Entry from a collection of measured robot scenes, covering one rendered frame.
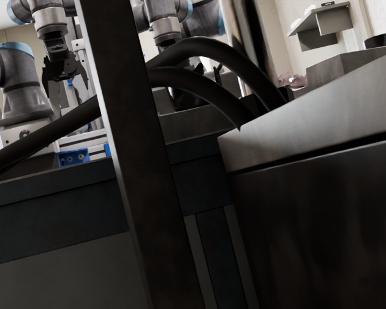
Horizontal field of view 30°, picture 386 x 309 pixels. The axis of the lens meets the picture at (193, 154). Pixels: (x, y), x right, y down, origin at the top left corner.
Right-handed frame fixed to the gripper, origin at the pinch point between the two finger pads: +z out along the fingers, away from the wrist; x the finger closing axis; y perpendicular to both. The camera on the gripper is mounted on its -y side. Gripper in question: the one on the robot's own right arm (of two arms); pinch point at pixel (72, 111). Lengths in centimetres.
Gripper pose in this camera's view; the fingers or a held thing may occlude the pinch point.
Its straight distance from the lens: 170.4
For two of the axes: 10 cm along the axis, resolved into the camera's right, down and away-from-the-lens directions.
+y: -1.9, 0.9, 9.8
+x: -9.5, 2.3, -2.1
